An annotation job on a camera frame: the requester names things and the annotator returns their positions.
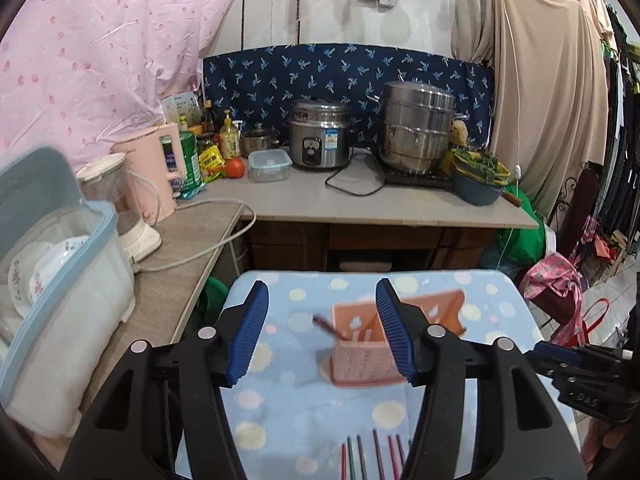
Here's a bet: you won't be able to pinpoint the clear dish box blue lid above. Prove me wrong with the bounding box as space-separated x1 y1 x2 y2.
0 146 137 438

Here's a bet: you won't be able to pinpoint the green plastic object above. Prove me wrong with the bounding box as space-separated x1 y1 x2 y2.
197 276 232 331

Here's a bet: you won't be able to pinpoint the yellow snack packet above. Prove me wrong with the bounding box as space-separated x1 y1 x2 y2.
197 145 228 181

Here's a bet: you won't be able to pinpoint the black power cable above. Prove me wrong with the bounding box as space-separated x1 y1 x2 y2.
325 149 388 196

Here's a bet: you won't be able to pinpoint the black induction cooktop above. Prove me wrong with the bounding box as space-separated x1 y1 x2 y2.
372 147 458 190

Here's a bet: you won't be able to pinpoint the dark brown chopstick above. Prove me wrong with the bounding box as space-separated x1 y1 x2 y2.
312 314 347 342

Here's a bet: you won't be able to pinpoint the steel steamer pot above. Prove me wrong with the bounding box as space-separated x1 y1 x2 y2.
367 80 468 175

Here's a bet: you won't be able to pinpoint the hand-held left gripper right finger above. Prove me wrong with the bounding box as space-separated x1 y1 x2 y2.
375 277 588 480

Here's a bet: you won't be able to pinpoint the set of coloured chopsticks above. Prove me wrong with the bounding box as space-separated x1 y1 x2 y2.
339 429 408 480

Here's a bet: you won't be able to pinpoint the wooden cabinet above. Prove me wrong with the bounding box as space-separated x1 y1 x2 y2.
240 217 501 273

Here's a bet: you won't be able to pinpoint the person's right hand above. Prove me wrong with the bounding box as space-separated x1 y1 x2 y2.
580 417 623 476

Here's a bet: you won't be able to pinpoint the green plastic bag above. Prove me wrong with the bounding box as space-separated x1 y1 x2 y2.
487 187 548 266

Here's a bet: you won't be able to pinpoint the white power cable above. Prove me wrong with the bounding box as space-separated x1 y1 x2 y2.
132 197 258 273

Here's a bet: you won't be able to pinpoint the pink perforated utensil holder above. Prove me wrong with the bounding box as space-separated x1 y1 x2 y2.
330 289 468 388

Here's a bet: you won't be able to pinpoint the white green carton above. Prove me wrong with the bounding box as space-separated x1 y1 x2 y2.
160 92 201 128

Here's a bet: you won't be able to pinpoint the pink spotted curtain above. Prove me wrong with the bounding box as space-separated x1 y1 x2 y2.
0 0 251 171

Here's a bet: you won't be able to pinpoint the green can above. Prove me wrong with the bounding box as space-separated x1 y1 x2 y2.
177 131 207 198

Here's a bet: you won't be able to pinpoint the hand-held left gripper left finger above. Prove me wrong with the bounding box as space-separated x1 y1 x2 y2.
60 279 271 480

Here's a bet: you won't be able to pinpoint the row of hanging dark clothes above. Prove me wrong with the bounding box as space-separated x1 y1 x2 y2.
570 0 640 291

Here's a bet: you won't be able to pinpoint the blue basin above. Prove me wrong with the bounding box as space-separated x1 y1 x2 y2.
450 147 511 207

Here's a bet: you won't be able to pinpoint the navy floral cloth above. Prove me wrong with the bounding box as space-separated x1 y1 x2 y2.
201 42 496 158

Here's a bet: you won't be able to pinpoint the yellow soap pump bottle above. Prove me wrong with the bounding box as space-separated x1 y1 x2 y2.
218 109 241 161

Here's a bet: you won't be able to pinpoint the white blender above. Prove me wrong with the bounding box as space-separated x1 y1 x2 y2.
75 152 163 263

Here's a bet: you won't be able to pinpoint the pink floral cloth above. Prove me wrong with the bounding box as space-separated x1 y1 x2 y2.
520 252 586 346

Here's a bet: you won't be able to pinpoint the steel rice cooker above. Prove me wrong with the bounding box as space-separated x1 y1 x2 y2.
284 99 360 171

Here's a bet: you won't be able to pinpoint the clear food container teal lid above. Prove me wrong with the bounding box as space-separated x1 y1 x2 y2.
247 149 292 183

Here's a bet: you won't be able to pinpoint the green leafy vegetables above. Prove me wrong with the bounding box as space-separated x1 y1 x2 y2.
451 146 511 178

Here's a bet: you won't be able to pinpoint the pink electric kettle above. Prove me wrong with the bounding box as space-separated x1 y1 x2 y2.
110 122 188 226

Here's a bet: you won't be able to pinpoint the blue dotted tablecloth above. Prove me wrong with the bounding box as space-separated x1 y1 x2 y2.
175 270 583 480

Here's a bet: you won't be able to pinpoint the beige hanging cloth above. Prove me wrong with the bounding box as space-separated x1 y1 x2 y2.
452 0 613 221

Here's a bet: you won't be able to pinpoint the small pot with glass lid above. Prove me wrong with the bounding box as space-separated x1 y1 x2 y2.
240 122 282 158

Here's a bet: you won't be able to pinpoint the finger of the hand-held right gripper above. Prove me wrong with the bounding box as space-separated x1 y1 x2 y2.
525 341 631 378

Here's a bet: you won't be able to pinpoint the white floral plate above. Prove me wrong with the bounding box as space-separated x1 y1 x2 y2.
7 242 56 318
30 235 92 306

